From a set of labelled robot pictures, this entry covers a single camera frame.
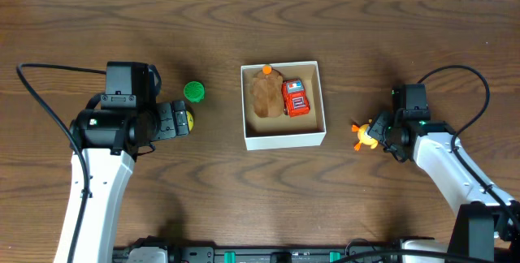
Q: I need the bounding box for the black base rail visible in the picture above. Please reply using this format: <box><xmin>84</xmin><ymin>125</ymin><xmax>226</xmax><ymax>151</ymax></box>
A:
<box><xmin>111</xmin><ymin>237</ymin><xmax>448</xmax><ymax>263</ymax></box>

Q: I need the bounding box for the yellow ball with blue letters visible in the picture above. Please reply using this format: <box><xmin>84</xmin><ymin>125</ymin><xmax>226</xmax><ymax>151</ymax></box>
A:
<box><xmin>186</xmin><ymin>111</ymin><xmax>194</xmax><ymax>131</ymax></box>

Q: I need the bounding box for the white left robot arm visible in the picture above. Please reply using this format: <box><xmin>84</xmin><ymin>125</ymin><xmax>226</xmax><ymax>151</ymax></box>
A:
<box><xmin>54</xmin><ymin>100</ymin><xmax>193</xmax><ymax>262</ymax></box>

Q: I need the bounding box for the brown plush toy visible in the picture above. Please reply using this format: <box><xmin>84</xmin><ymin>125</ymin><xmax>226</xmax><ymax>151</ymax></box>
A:
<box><xmin>251</xmin><ymin>64</ymin><xmax>284</xmax><ymax>118</ymax></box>

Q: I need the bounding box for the green round plastic toy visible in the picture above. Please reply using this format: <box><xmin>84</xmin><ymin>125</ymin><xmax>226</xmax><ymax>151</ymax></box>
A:
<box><xmin>183</xmin><ymin>81</ymin><xmax>206</xmax><ymax>103</ymax></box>

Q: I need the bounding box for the white cardboard box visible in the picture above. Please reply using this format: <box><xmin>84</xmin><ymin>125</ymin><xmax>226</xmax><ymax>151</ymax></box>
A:
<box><xmin>240</xmin><ymin>61</ymin><xmax>327</xmax><ymax>150</ymax></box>

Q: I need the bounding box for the red toy car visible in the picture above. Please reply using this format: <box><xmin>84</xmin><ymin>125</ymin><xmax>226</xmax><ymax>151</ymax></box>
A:
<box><xmin>282</xmin><ymin>79</ymin><xmax>310</xmax><ymax>118</ymax></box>

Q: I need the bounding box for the yellow rubber duck blue hat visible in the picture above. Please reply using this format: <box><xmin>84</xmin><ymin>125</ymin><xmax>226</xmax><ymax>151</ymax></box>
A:
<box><xmin>351</xmin><ymin>119</ymin><xmax>379</xmax><ymax>151</ymax></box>

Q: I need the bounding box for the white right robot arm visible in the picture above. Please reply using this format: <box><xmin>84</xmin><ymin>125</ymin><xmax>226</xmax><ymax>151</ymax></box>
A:
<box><xmin>179</xmin><ymin>104</ymin><xmax>519</xmax><ymax>263</ymax></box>

